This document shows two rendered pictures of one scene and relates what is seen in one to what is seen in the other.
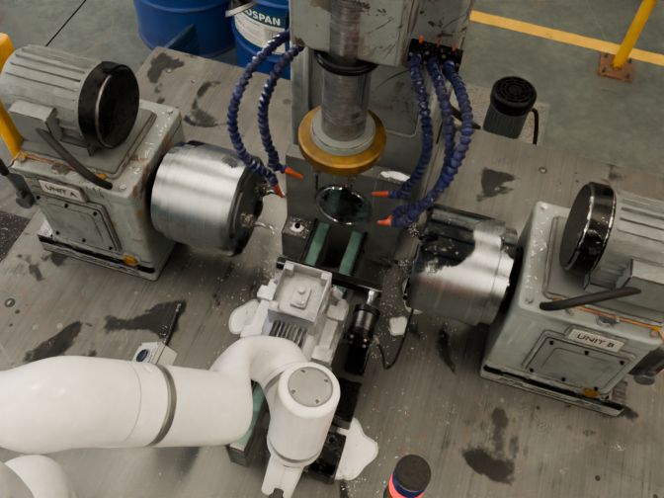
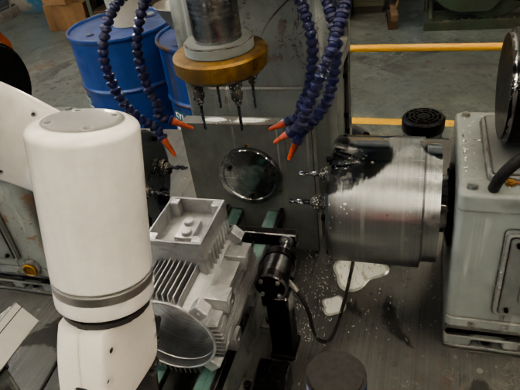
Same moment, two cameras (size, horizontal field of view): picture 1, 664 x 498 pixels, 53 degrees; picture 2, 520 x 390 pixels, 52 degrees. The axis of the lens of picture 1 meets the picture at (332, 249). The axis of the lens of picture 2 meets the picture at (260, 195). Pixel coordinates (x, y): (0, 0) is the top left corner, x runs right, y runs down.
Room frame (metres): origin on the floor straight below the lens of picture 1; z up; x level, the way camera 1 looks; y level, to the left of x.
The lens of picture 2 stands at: (-0.02, -0.14, 1.66)
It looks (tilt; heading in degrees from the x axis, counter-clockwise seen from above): 34 degrees down; 6
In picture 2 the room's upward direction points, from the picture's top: 8 degrees counter-clockwise
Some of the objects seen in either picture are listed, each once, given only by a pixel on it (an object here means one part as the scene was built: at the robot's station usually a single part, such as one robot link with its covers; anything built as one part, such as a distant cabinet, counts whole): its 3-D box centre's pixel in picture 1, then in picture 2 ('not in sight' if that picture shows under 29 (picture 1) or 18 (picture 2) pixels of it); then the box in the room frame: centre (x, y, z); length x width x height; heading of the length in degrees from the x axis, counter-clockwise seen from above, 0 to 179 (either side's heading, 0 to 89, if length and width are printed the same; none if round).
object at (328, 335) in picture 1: (294, 334); (191, 291); (0.63, 0.07, 1.01); 0.20 x 0.19 x 0.19; 166
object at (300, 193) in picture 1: (348, 198); (258, 177); (1.05, -0.03, 0.97); 0.30 x 0.11 x 0.34; 76
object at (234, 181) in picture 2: (342, 207); (249, 176); (0.99, -0.02, 1.01); 0.15 x 0.02 x 0.15; 76
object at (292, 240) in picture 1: (297, 237); not in sight; (0.99, 0.09, 0.86); 0.07 x 0.06 x 0.12; 76
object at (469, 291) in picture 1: (469, 268); (397, 200); (0.82, -0.32, 1.04); 0.41 x 0.25 x 0.25; 76
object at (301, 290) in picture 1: (299, 298); (189, 235); (0.67, 0.06, 1.11); 0.12 x 0.11 x 0.07; 166
